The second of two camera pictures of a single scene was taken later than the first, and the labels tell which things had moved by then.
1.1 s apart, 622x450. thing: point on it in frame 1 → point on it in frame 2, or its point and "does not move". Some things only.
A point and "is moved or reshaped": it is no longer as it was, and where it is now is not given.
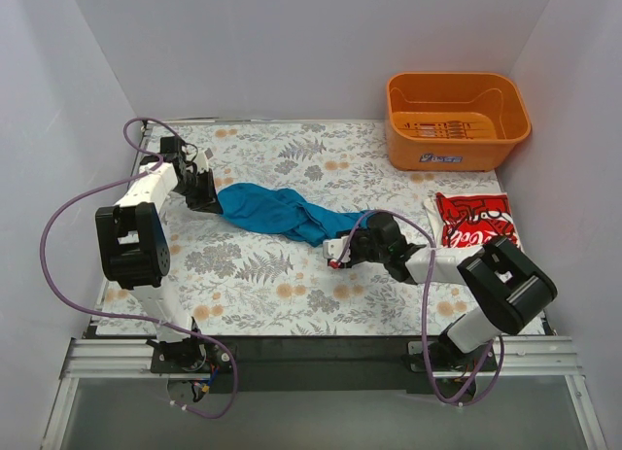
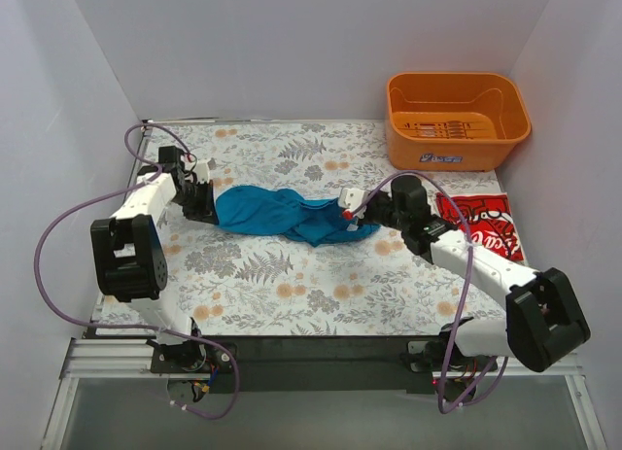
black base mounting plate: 329,364 does not move
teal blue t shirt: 287,214 is moved or reshaped
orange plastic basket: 454,121 does not move
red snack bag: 469,220 does not move
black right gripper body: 358,246 → 371,212
